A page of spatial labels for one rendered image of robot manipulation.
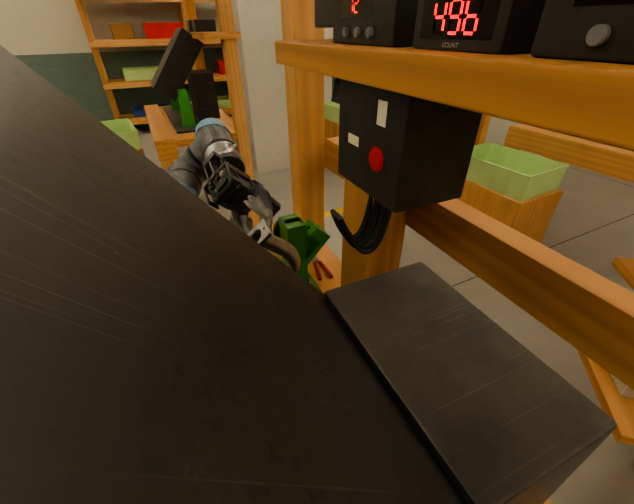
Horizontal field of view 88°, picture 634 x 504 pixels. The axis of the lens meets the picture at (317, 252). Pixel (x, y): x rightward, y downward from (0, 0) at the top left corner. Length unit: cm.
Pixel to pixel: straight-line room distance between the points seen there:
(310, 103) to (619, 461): 193
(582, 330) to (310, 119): 82
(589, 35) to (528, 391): 32
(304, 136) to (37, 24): 676
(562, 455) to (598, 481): 161
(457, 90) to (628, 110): 13
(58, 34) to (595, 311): 752
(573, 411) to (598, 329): 16
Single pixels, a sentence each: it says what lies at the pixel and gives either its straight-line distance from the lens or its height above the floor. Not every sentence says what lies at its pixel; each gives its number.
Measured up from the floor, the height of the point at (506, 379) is 124.
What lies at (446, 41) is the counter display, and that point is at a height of 155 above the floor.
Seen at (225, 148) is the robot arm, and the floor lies 136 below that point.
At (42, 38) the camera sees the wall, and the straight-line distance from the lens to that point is 760.
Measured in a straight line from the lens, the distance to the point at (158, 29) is 699.
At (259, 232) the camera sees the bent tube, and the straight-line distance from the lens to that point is 60.
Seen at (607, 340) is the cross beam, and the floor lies 123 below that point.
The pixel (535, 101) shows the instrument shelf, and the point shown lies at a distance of 30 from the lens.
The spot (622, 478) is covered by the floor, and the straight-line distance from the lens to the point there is 208.
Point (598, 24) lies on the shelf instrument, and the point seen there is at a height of 156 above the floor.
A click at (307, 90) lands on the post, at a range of 104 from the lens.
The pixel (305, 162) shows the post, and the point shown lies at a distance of 108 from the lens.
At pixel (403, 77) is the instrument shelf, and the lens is 40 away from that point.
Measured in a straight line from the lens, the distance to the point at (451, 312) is 49.
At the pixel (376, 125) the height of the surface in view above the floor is 145.
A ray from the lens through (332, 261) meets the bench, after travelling 116.
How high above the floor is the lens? 156
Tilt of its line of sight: 34 degrees down
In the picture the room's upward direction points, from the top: 1 degrees counter-clockwise
